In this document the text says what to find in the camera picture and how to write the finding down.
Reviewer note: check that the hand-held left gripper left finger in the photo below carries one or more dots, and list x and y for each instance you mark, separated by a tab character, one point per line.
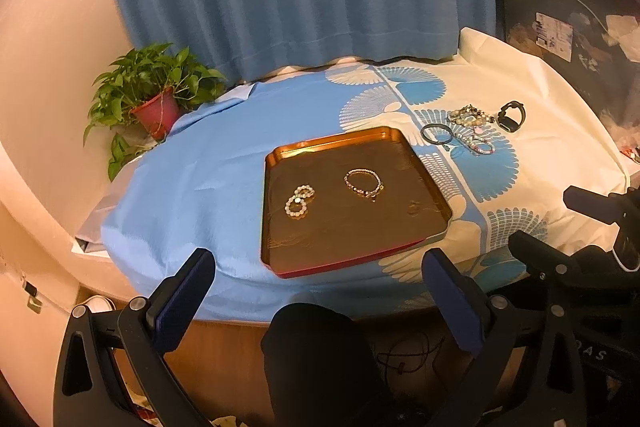
186	297

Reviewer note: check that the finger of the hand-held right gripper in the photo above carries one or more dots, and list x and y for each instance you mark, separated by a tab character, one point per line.
537	254
592	202

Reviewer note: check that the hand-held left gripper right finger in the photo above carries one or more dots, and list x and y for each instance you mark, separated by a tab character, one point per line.
450	302

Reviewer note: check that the copper square tray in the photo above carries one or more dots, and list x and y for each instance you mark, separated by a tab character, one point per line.
350	232

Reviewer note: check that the wide brown bangle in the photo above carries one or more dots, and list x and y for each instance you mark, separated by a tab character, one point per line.
424	134

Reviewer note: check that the red packet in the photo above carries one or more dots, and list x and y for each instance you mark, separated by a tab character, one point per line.
632	154

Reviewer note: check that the white slipper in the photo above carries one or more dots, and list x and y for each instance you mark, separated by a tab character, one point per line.
97	303

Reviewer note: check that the blue and white printed tablecloth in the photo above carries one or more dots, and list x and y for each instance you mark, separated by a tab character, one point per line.
200	187

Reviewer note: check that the black smartwatch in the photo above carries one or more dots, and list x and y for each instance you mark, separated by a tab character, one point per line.
507	124

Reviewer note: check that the person's leg in black trousers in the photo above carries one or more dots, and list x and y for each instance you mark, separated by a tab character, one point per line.
315	357

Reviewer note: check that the potted green plant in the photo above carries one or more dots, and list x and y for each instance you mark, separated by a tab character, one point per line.
157	112

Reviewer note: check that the dark storage box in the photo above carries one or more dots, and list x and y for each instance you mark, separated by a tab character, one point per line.
550	7

